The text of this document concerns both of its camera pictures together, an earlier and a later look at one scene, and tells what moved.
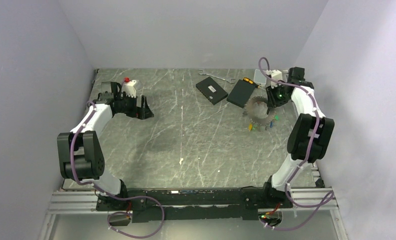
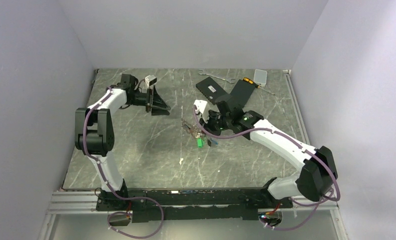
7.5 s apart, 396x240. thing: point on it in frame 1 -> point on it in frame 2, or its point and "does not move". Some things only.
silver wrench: (229, 80) does not move
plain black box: (241, 93) does not move
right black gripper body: (277, 96) -> (216, 123)
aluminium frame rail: (66, 202) does not move
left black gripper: (142, 112) -> (157, 101)
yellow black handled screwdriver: (247, 80) does not move
